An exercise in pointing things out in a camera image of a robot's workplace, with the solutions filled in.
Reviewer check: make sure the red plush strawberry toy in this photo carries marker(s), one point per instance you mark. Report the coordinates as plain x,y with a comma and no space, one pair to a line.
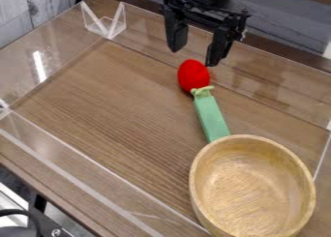
194,78

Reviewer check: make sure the black table clamp mount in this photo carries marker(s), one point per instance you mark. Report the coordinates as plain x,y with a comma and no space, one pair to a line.
50,228

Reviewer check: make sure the clear acrylic corner bracket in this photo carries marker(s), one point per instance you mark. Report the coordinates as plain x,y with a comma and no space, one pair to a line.
107,27

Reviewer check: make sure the clear acrylic table enclosure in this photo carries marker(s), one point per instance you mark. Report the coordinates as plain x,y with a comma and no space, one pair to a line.
99,130

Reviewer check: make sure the wooden bowl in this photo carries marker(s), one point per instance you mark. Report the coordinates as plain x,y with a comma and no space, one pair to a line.
252,188

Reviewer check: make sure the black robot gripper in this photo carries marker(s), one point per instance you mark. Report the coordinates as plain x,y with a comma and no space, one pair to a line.
210,13

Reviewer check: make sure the green rectangular block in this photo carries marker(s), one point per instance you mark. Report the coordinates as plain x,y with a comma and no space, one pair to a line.
210,115

